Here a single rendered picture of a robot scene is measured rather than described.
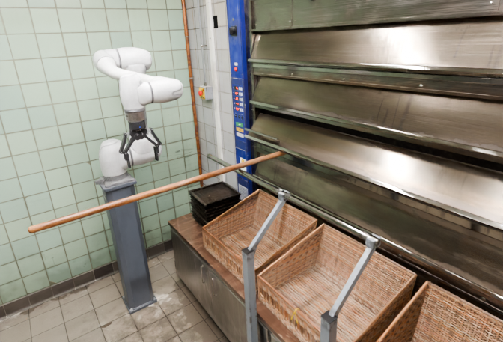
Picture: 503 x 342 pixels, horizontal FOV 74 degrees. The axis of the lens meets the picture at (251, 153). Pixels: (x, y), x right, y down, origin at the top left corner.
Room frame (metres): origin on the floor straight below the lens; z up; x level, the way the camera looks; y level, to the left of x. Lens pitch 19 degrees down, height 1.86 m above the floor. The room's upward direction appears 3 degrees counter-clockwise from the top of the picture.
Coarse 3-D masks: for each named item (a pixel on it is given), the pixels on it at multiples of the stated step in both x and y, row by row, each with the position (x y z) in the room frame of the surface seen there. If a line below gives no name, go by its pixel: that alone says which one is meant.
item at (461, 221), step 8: (272, 152) 2.03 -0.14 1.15; (296, 160) 1.85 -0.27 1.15; (304, 160) 1.80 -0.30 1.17; (320, 168) 1.69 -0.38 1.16; (336, 176) 1.60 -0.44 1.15; (344, 176) 1.56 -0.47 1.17; (360, 184) 1.48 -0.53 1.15; (368, 184) 1.44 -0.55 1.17; (376, 192) 1.41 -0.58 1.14; (384, 192) 1.37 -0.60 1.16; (400, 200) 1.31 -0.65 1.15; (408, 200) 1.28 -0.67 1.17; (416, 208) 1.25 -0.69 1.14; (424, 208) 1.22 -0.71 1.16; (432, 208) 1.19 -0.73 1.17; (440, 216) 1.17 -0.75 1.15; (448, 216) 1.14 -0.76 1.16; (456, 216) 1.12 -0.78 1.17; (464, 224) 1.09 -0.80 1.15; (472, 224) 1.07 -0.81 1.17; (480, 232) 1.05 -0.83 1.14; (488, 232) 1.03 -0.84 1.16; (496, 232) 1.01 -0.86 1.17
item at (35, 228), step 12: (264, 156) 1.80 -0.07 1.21; (276, 156) 1.84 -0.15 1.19; (228, 168) 1.65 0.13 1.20; (192, 180) 1.53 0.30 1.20; (144, 192) 1.40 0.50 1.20; (156, 192) 1.42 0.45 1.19; (108, 204) 1.30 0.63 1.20; (120, 204) 1.32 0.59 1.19; (72, 216) 1.21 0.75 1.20; (84, 216) 1.24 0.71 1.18; (36, 228) 1.14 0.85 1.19; (48, 228) 1.17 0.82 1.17
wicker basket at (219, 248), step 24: (264, 192) 2.06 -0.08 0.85; (240, 216) 2.01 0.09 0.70; (264, 216) 2.00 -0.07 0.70; (288, 216) 1.84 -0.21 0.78; (216, 240) 1.69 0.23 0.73; (240, 240) 1.89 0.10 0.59; (264, 240) 1.88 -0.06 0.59; (288, 240) 1.79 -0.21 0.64; (240, 264) 1.50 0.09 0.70; (264, 264) 1.44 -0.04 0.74
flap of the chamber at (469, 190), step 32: (256, 128) 2.12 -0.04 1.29; (288, 128) 1.91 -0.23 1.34; (320, 128) 1.75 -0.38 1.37; (320, 160) 1.60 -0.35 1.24; (352, 160) 1.48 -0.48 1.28; (384, 160) 1.37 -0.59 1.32; (416, 160) 1.28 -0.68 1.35; (448, 160) 1.20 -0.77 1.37; (416, 192) 1.18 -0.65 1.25; (448, 192) 1.11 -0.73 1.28; (480, 192) 1.05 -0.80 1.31; (480, 224) 0.99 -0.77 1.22
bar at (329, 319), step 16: (288, 192) 1.39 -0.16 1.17; (304, 208) 1.27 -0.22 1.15; (336, 224) 1.12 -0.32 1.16; (256, 240) 1.29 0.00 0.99; (368, 240) 1.00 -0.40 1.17; (368, 256) 0.98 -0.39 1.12; (352, 272) 0.96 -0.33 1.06; (352, 288) 0.93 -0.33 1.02; (336, 304) 0.90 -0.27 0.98; (256, 320) 1.26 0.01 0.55; (336, 320) 0.87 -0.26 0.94; (256, 336) 1.26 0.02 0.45; (320, 336) 0.88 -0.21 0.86; (336, 336) 0.87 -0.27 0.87
